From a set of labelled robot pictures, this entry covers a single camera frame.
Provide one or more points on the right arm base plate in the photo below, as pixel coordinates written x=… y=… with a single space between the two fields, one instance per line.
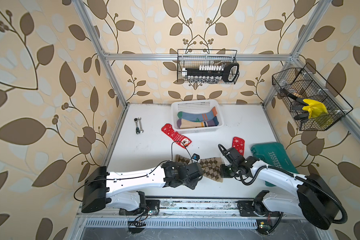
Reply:
x=249 y=208

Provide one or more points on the yellow rubber glove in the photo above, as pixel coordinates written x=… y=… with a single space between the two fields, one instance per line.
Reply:
x=314 y=108

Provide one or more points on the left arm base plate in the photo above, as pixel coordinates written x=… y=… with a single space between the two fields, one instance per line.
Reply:
x=149 y=208

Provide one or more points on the green handled ratchet wrench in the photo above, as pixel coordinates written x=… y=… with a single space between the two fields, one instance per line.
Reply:
x=137 y=126

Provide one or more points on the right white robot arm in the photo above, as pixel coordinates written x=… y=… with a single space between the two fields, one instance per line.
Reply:
x=308 y=196

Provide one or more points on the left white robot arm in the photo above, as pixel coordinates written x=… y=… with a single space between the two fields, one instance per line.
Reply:
x=123 y=190

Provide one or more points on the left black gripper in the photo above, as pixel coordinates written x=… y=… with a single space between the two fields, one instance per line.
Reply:
x=192 y=186

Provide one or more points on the red christmas sock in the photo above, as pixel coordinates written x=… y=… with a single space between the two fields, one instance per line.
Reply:
x=239 y=145
x=177 y=138

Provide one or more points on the black tool in basket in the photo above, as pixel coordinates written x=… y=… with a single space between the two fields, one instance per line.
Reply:
x=298 y=107

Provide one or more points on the silver wrench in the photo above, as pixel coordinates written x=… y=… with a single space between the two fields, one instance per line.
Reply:
x=140 y=125

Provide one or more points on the green plastic tool case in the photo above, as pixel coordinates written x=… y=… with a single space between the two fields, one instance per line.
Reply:
x=273 y=154

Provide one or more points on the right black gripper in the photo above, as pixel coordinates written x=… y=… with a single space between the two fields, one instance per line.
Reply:
x=223 y=172

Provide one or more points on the blue striped sock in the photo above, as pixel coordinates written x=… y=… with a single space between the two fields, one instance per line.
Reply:
x=198 y=117

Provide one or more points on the black wire basket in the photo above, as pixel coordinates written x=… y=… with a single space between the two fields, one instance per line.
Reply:
x=190 y=58
x=308 y=83

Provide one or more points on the beige purple sock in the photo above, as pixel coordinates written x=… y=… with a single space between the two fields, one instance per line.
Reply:
x=185 y=124
x=211 y=123

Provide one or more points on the black socket set holder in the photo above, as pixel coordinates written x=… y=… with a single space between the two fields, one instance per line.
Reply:
x=212 y=74

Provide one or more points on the brown argyle sock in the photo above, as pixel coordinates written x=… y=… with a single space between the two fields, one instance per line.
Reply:
x=181 y=159
x=212 y=168

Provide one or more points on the back black wire basket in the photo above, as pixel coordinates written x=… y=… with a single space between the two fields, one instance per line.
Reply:
x=190 y=58

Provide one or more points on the white plastic basket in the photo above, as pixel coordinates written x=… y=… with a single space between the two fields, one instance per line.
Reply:
x=196 y=107

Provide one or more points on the right black wire basket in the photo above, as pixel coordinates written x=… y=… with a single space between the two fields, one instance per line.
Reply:
x=308 y=83

